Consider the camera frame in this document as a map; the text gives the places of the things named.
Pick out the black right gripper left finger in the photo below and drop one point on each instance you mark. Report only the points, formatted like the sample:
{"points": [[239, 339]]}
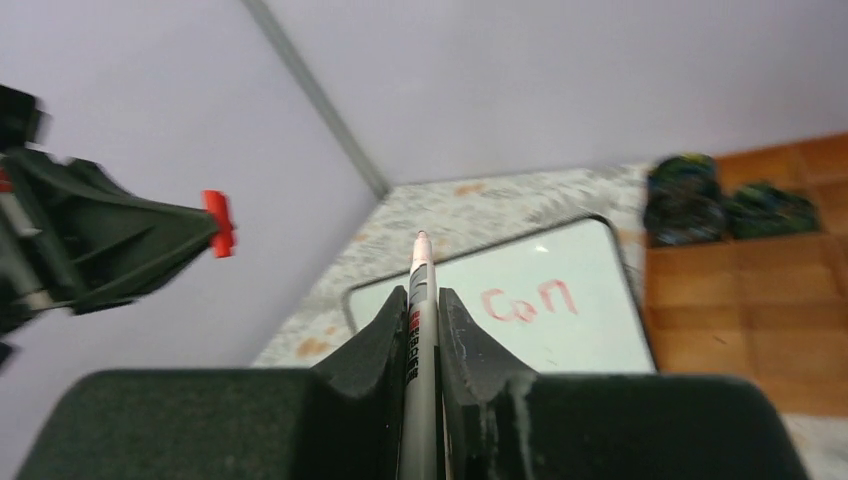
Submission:
{"points": [[339, 419]]}

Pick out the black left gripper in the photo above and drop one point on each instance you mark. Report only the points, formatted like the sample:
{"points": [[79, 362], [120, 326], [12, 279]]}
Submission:
{"points": [[73, 238]]}

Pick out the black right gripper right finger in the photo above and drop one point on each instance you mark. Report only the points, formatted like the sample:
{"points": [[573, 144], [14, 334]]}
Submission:
{"points": [[507, 421]]}

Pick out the white red whiteboard marker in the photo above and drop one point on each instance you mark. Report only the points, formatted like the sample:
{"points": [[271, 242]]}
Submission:
{"points": [[419, 450]]}

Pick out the black framed whiteboard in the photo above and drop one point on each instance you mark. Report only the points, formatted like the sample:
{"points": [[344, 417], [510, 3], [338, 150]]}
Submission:
{"points": [[559, 298]]}

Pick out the red marker cap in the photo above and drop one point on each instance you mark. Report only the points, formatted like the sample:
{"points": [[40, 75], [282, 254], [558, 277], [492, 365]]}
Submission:
{"points": [[217, 204]]}

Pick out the floral table cloth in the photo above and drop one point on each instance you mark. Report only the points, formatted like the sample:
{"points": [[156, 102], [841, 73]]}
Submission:
{"points": [[505, 206]]}

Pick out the black coiled band middle left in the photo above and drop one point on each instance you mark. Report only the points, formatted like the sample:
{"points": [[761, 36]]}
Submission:
{"points": [[684, 202]]}

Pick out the left aluminium frame post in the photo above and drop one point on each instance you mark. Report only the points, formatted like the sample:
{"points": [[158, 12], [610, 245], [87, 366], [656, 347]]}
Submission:
{"points": [[290, 56]]}

